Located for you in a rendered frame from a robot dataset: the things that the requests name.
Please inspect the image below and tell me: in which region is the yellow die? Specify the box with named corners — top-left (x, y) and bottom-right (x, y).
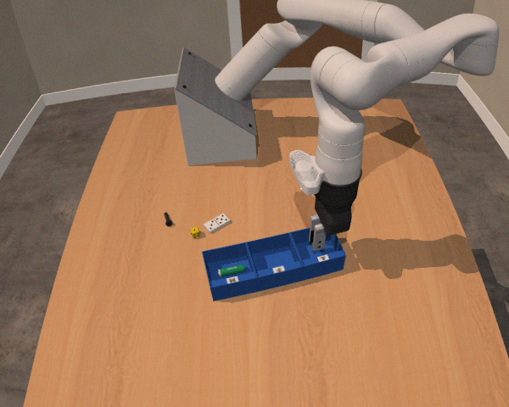
top-left (190, 226), bottom-right (200, 238)

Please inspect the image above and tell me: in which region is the blue three-compartment bin rack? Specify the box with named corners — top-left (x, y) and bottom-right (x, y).
top-left (203, 228), bottom-right (346, 301)

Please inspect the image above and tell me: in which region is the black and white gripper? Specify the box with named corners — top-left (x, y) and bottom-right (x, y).
top-left (289, 143), bottom-right (362, 251)

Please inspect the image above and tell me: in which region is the green battery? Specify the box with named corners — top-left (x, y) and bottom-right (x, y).
top-left (218, 264), bottom-right (245, 276)

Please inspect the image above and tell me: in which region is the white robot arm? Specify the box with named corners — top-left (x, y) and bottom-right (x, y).
top-left (215, 0), bottom-right (499, 159)

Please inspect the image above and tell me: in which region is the white domino tile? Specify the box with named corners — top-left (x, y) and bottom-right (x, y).
top-left (204, 213), bottom-right (230, 233)

